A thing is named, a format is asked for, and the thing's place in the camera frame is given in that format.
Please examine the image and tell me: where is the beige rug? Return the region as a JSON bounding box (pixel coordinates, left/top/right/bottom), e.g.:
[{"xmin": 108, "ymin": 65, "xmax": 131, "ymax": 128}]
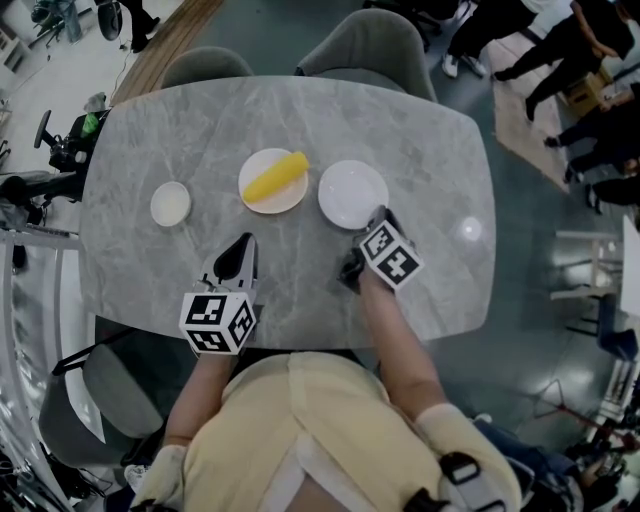
[{"xmin": 491, "ymin": 38, "xmax": 572, "ymax": 195}]

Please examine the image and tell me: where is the person's left forearm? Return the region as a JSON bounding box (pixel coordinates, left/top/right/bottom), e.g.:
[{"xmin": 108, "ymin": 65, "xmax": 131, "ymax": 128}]
[{"xmin": 163, "ymin": 349, "xmax": 239, "ymax": 444}]

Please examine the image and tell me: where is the cream white plate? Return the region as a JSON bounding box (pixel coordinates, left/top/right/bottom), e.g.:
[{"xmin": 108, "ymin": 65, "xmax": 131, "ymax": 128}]
[{"xmin": 237, "ymin": 147, "xmax": 309, "ymax": 216}]

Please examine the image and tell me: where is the cardboard box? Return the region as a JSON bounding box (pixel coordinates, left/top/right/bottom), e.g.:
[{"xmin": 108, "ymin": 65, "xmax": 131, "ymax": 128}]
[{"xmin": 563, "ymin": 64, "xmax": 615, "ymax": 120}]

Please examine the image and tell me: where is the black wheeled device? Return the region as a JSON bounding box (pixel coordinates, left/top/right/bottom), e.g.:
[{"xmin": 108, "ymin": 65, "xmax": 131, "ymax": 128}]
[{"xmin": 32, "ymin": 108, "xmax": 110, "ymax": 175}]

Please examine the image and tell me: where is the large white plate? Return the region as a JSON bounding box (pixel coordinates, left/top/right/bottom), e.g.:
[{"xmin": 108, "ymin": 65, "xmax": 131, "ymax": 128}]
[{"xmin": 317, "ymin": 159, "xmax": 390, "ymax": 231}]

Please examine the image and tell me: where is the yellow corn cob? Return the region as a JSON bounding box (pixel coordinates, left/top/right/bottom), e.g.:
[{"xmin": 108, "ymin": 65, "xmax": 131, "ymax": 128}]
[{"xmin": 242, "ymin": 150, "xmax": 311, "ymax": 204}]

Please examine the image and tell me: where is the grey upholstered chair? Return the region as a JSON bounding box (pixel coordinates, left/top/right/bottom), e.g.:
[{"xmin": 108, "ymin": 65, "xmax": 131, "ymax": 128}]
[
  {"xmin": 38, "ymin": 343, "xmax": 167, "ymax": 470},
  {"xmin": 293, "ymin": 7, "xmax": 439, "ymax": 104},
  {"xmin": 160, "ymin": 45, "xmax": 255, "ymax": 92}
]

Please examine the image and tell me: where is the small white plate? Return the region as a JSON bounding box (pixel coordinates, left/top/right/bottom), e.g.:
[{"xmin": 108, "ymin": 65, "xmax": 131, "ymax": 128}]
[{"xmin": 150, "ymin": 180, "xmax": 193, "ymax": 228}]

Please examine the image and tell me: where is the person's pale yellow shirt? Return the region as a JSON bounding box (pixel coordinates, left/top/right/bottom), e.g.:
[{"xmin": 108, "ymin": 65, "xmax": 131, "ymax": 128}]
[{"xmin": 130, "ymin": 349, "xmax": 524, "ymax": 512}]

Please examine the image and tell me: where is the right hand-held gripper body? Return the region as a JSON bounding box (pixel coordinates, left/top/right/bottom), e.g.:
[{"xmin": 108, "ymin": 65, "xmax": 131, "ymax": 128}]
[{"xmin": 338, "ymin": 218, "xmax": 426, "ymax": 295}]

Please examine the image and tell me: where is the black and grey harness strap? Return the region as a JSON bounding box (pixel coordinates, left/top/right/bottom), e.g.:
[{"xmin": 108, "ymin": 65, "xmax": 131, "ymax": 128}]
[{"xmin": 399, "ymin": 451, "xmax": 506, "ymax": 512}]

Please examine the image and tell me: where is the person's right forearm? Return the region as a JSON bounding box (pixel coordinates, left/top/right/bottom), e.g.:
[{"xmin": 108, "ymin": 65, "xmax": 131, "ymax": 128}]
[{"xmin": 358, "ymin": 277, "xmax": 449, "ymax": 422}]

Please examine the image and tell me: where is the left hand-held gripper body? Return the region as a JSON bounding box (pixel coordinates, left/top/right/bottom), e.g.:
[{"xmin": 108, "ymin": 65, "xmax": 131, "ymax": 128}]
[{"xmin": 178, "ymin": 259, "xmax": 261, "ymax": 357}]

